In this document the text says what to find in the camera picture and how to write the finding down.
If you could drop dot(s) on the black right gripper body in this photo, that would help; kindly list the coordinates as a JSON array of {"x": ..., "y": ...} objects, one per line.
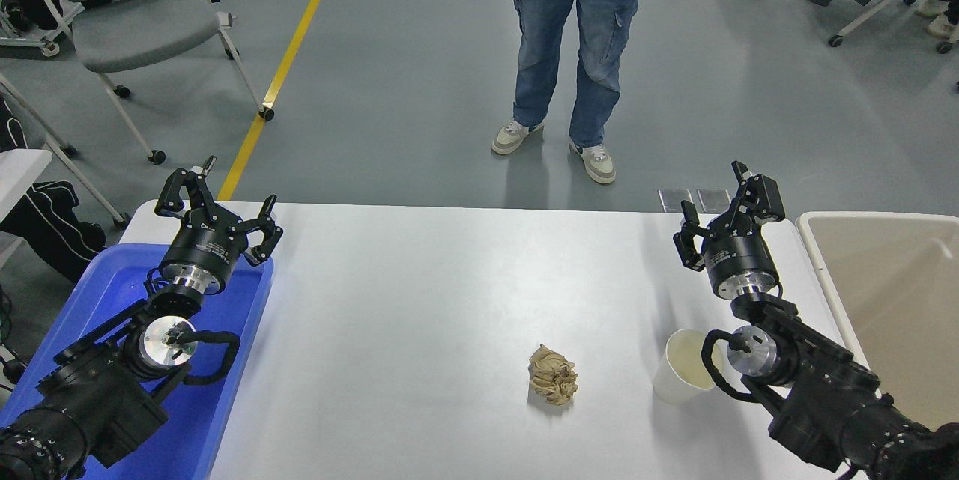
[{"x": 738, "y": 255}]

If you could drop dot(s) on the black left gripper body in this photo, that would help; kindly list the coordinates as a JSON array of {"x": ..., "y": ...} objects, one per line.
[{"x": 206, "y": 244}]

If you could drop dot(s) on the white paper cup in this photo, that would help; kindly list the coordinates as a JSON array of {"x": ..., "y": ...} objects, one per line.
[{"x": 678, "y": 371}]

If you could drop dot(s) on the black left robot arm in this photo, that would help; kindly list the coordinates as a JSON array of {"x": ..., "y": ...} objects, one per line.
[{"x": 97, "y": 390}]

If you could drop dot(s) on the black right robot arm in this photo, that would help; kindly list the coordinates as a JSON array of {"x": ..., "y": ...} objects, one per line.
[{"x": 824, "y": 390}]

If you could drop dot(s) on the metal floor plate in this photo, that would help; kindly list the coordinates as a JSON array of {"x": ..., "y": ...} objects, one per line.
[
  {"x": 713, "y": 199},
  {"x": 674, "y": 199}
]

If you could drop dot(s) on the blue plastic tray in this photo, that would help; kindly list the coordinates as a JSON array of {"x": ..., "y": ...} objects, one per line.
[{"x": 217, "y": 330}]

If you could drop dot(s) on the black bag with white stripes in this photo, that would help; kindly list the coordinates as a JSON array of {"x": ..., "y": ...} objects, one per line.
[{"x": 52, "y": 229}]

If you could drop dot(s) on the large pale plastic bin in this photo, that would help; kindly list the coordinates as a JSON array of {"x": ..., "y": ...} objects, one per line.
[{"x": 891, "y": 293}]

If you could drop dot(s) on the grey seat wheeled chair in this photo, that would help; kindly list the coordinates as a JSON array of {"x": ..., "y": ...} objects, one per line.
[{"x": 142, "y": 31}]

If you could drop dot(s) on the small white side table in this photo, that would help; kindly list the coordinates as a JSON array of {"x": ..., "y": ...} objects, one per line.
[{"x": 19, "y": 173}]

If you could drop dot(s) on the crumpled tan paper ball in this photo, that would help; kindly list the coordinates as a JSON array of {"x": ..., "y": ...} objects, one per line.
[{"x": 553, "y": 377}]

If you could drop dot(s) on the yellow floor tape line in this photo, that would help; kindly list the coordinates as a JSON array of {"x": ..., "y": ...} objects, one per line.
[{"x": 300, "y": 23}]

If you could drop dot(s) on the person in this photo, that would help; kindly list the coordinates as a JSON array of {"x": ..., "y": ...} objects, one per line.
[{"x": 942, "y": 25}]

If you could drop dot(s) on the white wheeled frame legs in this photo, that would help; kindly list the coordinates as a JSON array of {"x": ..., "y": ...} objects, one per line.
[{"x": 120, "y": 219}]

